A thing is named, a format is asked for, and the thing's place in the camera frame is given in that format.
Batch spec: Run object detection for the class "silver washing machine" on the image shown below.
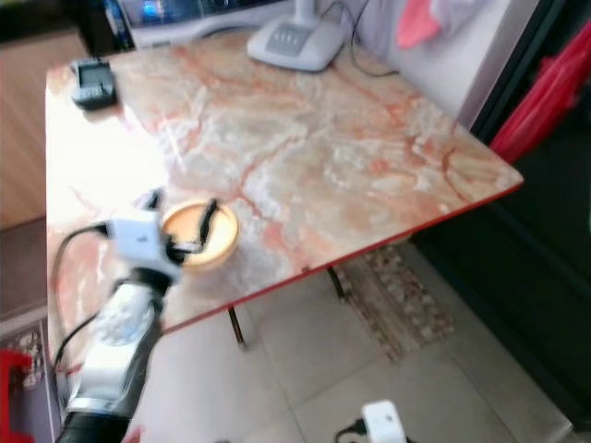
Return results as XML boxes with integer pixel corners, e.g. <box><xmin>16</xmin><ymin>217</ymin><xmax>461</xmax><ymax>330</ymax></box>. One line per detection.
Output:
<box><xmin>115</xmin><ymin>0</ymin><xmax>301</xmax><ymax>47</ymax></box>

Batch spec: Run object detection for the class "light wooden cabinet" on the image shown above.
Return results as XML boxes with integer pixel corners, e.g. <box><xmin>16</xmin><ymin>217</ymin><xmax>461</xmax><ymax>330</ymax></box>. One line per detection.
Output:
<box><xmin>0</xmin><ymin>32</ymin><xmax>75</xmax><ymax>232</ymax></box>

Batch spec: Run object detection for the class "brown patterned floor rug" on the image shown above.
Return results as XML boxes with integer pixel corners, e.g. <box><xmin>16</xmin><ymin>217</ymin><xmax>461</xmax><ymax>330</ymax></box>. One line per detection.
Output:
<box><xmin>332</xmin><ymin>245</ymin><xmax>458</xmax><ymax>363</ymax></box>

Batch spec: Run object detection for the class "pink cloth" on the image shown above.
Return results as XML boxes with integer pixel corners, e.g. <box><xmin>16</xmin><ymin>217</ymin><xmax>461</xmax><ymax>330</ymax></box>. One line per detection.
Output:
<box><xmin>395</xmin><ymin>0</ymin><xmax>444</xmax><ymax>50</ymax></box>

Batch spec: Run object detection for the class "orange plastic bowl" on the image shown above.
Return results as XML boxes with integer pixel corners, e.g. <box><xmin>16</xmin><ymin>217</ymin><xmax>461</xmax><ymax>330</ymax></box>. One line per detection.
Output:
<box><xmin>162</xmin><ymin>198</ymin><xmax>240</xmax><ymax>270</ymax></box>

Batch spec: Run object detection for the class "dark bordered floor rug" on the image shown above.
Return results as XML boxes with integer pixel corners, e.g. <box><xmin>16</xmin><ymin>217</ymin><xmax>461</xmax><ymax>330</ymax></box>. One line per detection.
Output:
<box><xmin>0</xmin><ymin>318</ymin><xmax>56</xmax><ymax>416</ymax></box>

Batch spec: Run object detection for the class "black charger device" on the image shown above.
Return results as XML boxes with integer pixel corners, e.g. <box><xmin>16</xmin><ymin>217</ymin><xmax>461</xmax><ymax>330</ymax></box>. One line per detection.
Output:
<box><xmin>70</xmin><ymin>57</ymin><xmax>119</xmax><ymax>110</ymax></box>

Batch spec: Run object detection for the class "red plastic bag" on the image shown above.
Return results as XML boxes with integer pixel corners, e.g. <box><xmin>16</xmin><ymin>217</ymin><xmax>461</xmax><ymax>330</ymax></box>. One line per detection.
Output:
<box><xmin>489</xmin><ymin>23</ymin><xmax>591</xmax><ymax>165</ymax></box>

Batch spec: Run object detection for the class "thin black power cable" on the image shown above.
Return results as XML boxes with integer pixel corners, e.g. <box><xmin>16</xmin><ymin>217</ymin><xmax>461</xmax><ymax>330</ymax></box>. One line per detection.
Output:
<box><xmin>337</xmin><ymin>0</ymin><xmax>398</xmax><ymax>77</ymax></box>

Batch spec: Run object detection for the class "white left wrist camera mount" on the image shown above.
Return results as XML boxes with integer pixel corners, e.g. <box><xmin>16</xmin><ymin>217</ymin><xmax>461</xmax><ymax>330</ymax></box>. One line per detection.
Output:
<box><xmin>106</xmin><ymin>210</ymin><xmax>181</xmax><ymax>278</ymax></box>

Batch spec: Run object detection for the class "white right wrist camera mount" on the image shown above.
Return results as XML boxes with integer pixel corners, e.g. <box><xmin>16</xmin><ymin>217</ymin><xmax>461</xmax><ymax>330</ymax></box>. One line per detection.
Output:
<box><xmin>362</xmin><ymin>400</ymin><xmax>407</xmax><ymax>443</ymax></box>

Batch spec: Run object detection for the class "white appliance base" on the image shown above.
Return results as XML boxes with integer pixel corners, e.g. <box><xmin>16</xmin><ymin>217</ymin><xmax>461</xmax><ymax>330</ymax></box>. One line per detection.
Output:
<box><xmin>247</xmin><ymin>0</ymin><xmax>350</xmax><ymax>73</ymax></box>

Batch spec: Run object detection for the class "black metal table leg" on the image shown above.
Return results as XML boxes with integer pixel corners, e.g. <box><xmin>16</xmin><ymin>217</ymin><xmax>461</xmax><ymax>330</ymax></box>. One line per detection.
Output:
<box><xmin>325</xmin><ymin>266</ymin><xmax>345</xmax><ymax>298</ymax></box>
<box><xmin>226</xmin><ymin>306</ymin><xmax>250</xmax><ymax>350</ymax></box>

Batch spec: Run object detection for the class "red metal stool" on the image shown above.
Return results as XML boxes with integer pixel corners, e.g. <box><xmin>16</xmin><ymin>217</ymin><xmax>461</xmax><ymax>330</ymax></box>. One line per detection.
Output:
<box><xmin>0</xmin><ymin>346</ymin><xmax>36</xmax><ymax>443</ymax></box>

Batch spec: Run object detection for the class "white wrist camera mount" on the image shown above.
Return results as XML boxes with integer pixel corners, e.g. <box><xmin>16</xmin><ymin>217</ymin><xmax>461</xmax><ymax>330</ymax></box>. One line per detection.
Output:
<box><xmin>362</xmin><ymin>400</ymin><xmax>407</xmax><ymax>443</ymax></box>
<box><xmin>106</xmin><ymin>210</ymin><xmax>181</xmax><ymax>278</ymax></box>

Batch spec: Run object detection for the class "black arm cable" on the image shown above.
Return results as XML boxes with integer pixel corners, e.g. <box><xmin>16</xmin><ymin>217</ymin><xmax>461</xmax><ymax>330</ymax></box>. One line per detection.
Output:
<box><xmin>49</xmin><ymin>221</ymin><xmax>112</xmax><ymax>370</ymax></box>
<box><xmin>335</xmin><ymin>417</ymin><xmax>368</xmax><ymax>439</ymax></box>

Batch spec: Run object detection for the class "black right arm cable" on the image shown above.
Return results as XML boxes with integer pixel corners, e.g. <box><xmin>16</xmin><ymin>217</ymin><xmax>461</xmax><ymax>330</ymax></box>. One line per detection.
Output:
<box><xmin>335</xmin><ymin>417</ymin><xmax>368</xmax><ymax>439</ymax></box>

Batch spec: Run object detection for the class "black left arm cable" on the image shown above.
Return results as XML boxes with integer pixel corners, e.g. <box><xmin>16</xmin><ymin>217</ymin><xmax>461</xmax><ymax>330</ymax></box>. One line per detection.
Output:
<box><xmin>49</xmin><ymin>221</ymin><xmax>112</xmax><ymax>370</ymax></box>

